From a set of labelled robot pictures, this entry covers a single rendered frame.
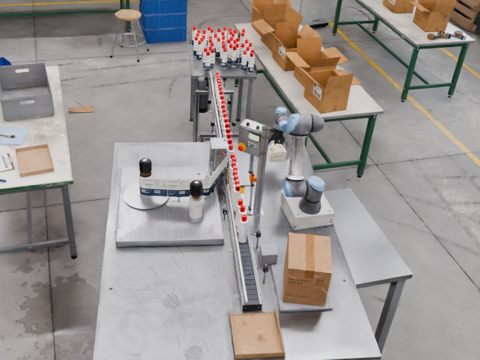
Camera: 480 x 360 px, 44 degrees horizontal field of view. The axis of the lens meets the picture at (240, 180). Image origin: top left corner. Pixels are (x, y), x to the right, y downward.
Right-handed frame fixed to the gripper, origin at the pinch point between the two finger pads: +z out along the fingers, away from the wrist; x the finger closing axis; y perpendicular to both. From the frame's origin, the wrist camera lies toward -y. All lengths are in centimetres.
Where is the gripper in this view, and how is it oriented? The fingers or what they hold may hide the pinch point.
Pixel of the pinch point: (275, 148)
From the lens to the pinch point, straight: 437.8
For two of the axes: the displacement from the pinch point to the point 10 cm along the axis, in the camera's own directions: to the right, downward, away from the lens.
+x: 9.5, -1.2, 2.7
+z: -0.8, 7.9, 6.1
